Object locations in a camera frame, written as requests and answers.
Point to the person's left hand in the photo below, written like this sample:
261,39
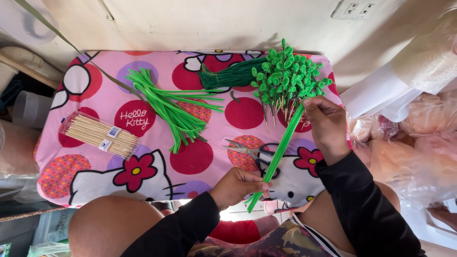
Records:
235,185

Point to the person's right hand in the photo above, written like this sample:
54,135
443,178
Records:
328,128

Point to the light green pipe cleaners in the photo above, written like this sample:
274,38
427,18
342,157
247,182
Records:
282,150

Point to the red plastic stool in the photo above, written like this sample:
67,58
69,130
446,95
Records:
235,232

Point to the white paper sheet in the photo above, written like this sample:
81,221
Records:
375,94

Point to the pile of green leaf skewers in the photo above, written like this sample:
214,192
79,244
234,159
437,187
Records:
285,76

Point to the patterned shorts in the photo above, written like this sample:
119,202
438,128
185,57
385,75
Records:
271,244

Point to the pink cartoon print cloth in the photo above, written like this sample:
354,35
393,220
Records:
210,121

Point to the heap of clear plastic bags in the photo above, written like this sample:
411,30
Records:
421,150

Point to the bundle of light green stems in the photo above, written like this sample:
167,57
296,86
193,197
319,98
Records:
167,107

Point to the bundle of dark green stems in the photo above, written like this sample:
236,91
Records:
232,75

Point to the cream lace fabric roll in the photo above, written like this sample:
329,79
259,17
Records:
428,57

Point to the person's left leg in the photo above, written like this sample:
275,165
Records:
110,225

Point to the pack of bamboo skewers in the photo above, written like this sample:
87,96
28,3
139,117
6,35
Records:
100,135

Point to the clear plastic cup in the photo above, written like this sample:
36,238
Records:
32,109

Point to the grey storage box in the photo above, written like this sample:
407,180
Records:
21,232

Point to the crumpled clear plastic bag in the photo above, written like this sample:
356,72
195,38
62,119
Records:
16,157

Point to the long green leaf strip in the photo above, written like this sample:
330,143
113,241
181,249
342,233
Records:
64,38

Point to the beige pipe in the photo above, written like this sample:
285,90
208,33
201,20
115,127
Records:
28,62

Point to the translucent white plastic container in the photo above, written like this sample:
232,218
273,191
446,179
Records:
25,21

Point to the white wall outlet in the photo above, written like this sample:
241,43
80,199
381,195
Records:
355,9

